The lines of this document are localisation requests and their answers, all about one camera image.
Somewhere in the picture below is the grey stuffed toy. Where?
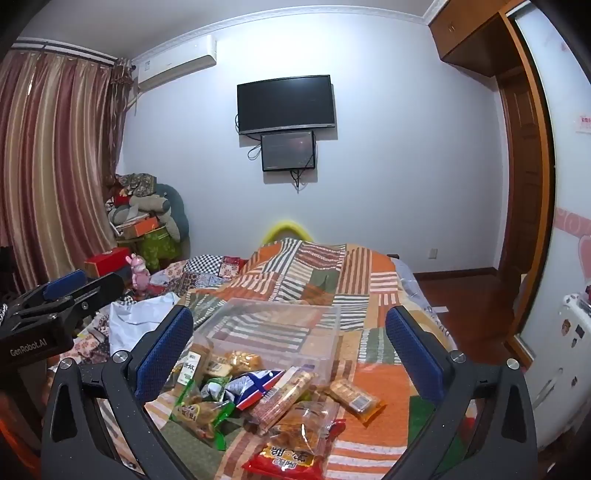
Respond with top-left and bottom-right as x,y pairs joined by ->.
104,173 -> 182,241

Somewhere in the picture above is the clear fried snack packet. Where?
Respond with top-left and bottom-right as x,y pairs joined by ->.
268,401 -> 347,459

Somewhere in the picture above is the pale bun slice packet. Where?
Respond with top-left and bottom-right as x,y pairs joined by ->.
205,350 -> 265,377

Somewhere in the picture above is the white printed bedsheet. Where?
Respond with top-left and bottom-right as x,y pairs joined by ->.
392,257 -> 459,352

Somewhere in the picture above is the yellow-edged white snack packet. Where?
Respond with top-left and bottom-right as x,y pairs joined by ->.
325,378 -> 387,424

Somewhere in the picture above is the green label snack packet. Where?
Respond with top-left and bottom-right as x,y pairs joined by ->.
173,348 -> 213,394

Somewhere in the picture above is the orange box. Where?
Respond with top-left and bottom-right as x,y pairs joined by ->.
117,217 -> 160,241

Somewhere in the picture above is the orange patchwork blanket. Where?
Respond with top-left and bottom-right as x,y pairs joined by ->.
148,237 -> 468,480

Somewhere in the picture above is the wooden door frame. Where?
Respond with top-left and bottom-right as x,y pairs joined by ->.
496,14 -> 556,357

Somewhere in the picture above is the green edged brown snack packet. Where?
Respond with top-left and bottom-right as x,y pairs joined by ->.
168,392 -> 237,451

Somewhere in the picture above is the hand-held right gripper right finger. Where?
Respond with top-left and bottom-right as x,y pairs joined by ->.
386,305 -> 539,480

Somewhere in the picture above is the checkered patchwork quilt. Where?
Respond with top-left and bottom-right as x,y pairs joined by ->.
150,254 -> 251,297

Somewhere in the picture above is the green gift bag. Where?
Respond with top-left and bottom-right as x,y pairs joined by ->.
139,226 -> 182,271

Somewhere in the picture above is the pink plush toy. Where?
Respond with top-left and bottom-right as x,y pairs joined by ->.
127,253 -> 154,297

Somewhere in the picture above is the wooden overhead cabinet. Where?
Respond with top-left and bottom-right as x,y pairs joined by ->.
427,0 -> 514,77

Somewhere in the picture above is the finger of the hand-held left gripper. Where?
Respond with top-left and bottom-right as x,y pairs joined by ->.
46,272 -> 126,335
7,270 -> 89,315

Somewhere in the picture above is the blue white snack packet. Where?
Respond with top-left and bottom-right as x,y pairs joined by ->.
224,369 -> 285,411

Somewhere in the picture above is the long biscuit packet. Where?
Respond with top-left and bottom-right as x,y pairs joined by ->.
245,367 -> 320,435

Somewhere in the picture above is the small dark green packet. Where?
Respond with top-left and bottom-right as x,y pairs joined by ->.
201,376 -> 232,403

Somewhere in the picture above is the red box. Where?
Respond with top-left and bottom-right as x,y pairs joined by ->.
84,247 -> 133,278

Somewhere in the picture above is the white air conditioner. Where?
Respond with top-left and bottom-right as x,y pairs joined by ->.
131,34 -> 218,93

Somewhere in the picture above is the teal cushion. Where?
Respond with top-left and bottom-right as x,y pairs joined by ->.
154,183 -> 191,259

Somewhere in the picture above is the white case with stickers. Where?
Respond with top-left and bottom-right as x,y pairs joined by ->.
519,291 -> 591,456

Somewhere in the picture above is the yellow ring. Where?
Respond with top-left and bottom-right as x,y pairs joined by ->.
261,220 -> 317,245

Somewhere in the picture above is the red snack packet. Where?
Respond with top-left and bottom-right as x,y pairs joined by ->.
242,442 -> 329,480

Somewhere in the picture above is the floral bedsheet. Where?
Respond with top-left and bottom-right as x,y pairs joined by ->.
44,295 -> 139,403

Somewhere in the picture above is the white door with pink decal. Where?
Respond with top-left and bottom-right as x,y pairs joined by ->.
512,0 -> 591,352

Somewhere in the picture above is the striped red curtain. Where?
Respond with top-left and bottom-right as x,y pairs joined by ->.
0,44 -> 136,296

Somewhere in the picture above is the white plastic bag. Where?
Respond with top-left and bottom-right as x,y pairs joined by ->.
108,295 -> 182,357

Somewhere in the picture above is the clear plastic container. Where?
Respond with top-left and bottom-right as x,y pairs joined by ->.
191,298 -> 342,376

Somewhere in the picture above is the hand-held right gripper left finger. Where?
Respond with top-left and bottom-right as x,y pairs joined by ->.
41,305 -> 195,480

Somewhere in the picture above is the small black monitor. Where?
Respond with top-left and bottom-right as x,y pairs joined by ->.
260,130 -> 317,173

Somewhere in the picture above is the black wall television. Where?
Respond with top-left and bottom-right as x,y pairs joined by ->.
237,75 -> 337,136

